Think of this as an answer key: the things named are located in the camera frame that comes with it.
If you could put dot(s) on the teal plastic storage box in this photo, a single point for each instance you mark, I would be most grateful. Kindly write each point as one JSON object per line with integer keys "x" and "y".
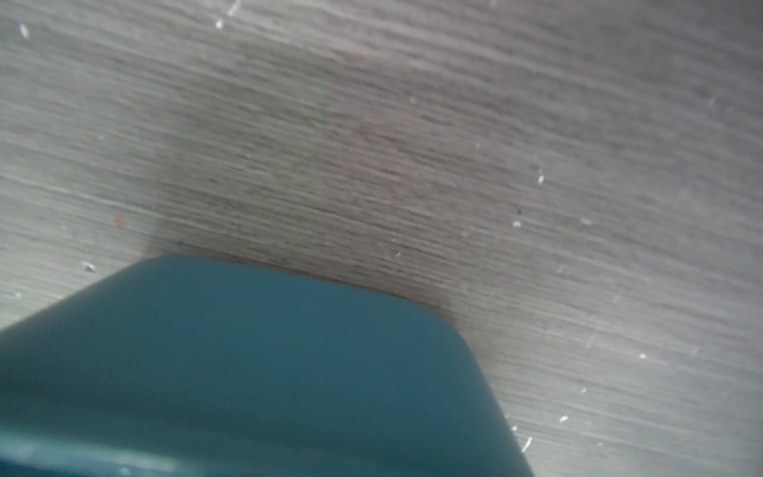
{"x": 191, "y": 367}

